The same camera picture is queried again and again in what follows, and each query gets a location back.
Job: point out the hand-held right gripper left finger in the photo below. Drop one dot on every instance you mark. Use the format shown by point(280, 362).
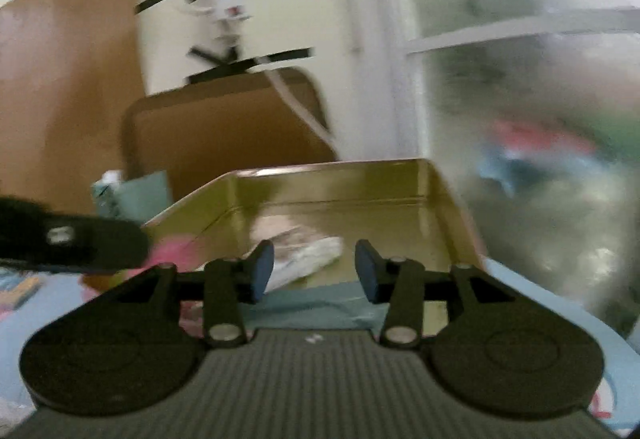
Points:
point(262, 270)

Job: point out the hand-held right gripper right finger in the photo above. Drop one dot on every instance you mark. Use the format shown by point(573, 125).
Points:
point(367, 273)

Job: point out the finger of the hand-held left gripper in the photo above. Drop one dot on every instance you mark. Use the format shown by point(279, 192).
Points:
point(95, 246)

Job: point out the white plastic packet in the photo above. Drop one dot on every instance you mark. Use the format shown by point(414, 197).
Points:
point(307, 254)

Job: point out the pink biscuit tin box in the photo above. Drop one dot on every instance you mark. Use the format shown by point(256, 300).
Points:
point(345, 199)

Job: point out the pink cloth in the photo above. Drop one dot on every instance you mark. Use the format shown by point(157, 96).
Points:
point(172, 253)

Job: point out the green drink carton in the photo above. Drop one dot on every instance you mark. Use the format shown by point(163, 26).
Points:
point(106, 196)

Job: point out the green patterned carton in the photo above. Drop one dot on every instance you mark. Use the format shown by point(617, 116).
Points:
point(145, 196)

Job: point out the brown mesh chair back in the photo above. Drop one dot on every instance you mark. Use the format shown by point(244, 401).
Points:
point(220, 134)

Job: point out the wooden board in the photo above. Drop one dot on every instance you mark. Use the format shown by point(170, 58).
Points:
point(65, 84)

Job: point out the printed blue blanket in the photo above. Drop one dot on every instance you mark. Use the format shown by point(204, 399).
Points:
point(555, 304)

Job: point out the white power strip with plug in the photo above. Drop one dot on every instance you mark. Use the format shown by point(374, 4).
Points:
point(225, 66)

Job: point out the frosted glass window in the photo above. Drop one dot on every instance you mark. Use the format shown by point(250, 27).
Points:
point(500, 44)

